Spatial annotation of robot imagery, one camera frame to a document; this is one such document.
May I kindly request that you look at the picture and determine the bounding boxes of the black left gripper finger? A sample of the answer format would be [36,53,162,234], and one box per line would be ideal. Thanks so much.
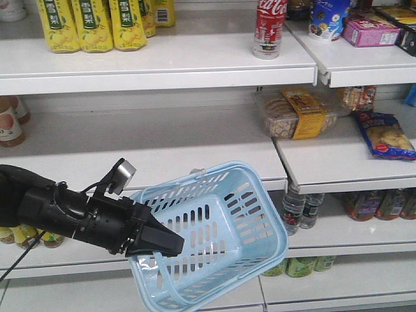
[125,219,185,257]

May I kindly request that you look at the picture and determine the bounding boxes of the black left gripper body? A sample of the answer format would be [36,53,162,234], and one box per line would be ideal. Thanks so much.
[72,196,153,257]

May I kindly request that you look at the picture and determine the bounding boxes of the light blue plastic basket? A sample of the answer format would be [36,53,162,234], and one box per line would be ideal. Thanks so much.
[129,161,288,311]

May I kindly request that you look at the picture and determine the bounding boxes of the red coca-cola aluminium bottle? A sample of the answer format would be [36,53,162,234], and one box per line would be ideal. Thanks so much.
[253,0,288,60]

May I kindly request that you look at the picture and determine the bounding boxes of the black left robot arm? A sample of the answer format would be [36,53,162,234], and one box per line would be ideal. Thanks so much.
[1,159,185,257]

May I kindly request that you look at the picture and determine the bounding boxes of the clear water bottle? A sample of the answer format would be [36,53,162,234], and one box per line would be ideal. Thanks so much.
[300,193,325,229]
[281,183,306,236]

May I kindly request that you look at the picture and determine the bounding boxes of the yellow pear drink bottle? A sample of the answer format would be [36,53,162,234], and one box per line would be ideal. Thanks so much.
[36,0,81,53]
[71,0,114,53]
[109,0,148,51]

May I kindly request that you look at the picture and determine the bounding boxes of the cookie tray yellow band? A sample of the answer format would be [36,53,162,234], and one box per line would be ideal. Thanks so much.
[253,87,353,140]

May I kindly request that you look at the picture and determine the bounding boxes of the white metal shelving unit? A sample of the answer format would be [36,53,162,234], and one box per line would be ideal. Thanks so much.
[1,1,415,311]

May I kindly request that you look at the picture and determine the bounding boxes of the blue snack chip bag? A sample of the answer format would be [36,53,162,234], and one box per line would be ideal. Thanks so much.
[352,111,415,161]

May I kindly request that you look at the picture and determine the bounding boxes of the pink box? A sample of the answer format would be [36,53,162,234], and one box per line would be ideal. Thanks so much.
[342,17,400,47]

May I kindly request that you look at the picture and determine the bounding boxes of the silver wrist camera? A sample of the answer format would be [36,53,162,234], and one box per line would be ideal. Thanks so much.
[109,160,136,195]

